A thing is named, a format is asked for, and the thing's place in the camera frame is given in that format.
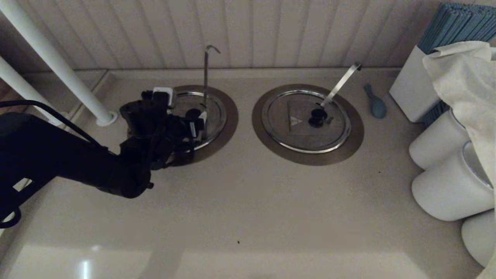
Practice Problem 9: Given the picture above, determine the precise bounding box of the steel pot lid black knob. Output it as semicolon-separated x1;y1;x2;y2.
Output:
266;93;347;150
167;93;224;150

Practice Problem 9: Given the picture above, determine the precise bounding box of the hooked ladle handle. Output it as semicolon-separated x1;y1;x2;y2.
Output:
202;45;221;109

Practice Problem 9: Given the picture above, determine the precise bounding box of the small blue spoon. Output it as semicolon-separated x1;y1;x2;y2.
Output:
363;83;387;119

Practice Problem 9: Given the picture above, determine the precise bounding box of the thick white pole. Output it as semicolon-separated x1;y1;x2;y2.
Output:
0;56;66;126
0;0;119;127

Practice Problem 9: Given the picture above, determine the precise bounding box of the white square holder box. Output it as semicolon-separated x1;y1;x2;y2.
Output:
389;45;440;123

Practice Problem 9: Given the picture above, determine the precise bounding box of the white cylindrical container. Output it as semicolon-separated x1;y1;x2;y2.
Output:
461;209;496;267
409;110;470;170
412;141;494;222

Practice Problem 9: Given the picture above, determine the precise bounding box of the white cloth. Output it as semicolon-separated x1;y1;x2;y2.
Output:
422;41;496;279

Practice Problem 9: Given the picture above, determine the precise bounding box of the white box of blue sticks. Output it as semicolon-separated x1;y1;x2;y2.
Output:
417;3;496;127

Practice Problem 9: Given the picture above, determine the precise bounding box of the brown round counter ring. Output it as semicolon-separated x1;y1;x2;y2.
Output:
251;84;365;166
167;84;239;166

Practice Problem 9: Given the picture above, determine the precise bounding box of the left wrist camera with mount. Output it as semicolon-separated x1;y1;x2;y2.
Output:
119;87;174;136

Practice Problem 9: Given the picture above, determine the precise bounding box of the right flat ladle handle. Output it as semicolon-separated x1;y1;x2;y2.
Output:
320;62;363;108

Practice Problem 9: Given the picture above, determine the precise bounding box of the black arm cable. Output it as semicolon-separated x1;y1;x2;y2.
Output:
0;100;111;229

